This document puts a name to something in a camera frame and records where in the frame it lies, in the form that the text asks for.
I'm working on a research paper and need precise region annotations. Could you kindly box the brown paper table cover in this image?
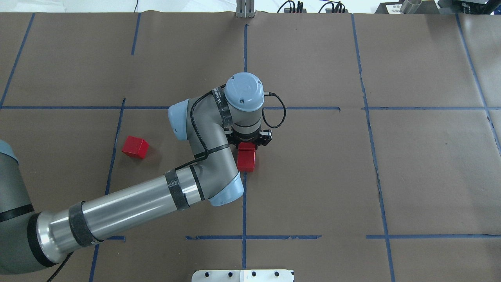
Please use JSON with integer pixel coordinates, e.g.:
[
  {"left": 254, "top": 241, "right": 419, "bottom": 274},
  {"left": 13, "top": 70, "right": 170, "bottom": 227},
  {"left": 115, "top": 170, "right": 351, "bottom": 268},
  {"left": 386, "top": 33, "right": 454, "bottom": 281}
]
[{"left": 1, "top": 11, "right": 500, "bottom": 282}]

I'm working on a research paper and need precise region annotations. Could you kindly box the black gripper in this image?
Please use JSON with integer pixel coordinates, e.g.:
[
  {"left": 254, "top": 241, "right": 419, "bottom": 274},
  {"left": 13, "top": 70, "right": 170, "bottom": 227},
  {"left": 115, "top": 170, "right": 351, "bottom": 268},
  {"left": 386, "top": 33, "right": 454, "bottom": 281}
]
[{"left": 225, "top": 128, "right": 272, "bottom": 147}]

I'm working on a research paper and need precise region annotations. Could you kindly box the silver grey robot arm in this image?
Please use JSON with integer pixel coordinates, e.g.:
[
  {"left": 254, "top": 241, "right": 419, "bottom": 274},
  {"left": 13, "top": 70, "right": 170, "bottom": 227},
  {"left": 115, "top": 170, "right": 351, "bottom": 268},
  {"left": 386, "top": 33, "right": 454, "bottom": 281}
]
[{"left": 0, "top": 72, "right": 268, "bottom": 275}]

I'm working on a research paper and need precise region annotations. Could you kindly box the red cube block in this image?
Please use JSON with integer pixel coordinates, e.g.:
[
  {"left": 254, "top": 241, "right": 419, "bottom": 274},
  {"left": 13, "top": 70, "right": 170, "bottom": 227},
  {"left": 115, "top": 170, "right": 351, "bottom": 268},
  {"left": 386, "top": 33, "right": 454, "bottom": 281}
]
[
  {"left": 238, "top": 142, "right": 257, "bottom": 151},
  {"left": 237, "top": 150, "right": 256, "bottom": 172},
  {"left": 121, "top": 136, "right": 149, "bottom": 159}
]

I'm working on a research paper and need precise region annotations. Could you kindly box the aluminium frame post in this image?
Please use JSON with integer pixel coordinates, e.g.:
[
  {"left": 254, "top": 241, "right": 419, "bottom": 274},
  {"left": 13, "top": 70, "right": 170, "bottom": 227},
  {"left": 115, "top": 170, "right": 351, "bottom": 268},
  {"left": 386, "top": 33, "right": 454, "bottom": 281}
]
[{"left": 236, "top": 0, "right": 256, "bottom": 18}]

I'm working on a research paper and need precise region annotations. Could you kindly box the metal cup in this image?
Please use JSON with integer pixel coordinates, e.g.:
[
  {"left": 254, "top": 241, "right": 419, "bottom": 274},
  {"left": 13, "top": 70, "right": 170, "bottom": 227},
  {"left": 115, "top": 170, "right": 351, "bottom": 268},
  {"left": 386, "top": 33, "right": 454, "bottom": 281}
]
[{"left": 400, "top": 0, "right": 422, "bottom": 14}]

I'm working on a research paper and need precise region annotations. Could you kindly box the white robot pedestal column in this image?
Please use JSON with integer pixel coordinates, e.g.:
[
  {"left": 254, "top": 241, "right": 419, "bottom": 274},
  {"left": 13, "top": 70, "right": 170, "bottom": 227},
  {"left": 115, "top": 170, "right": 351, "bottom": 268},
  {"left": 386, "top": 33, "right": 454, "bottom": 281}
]
[{"left": 191, "top": 269, "right": 295, "bottom": 282}]

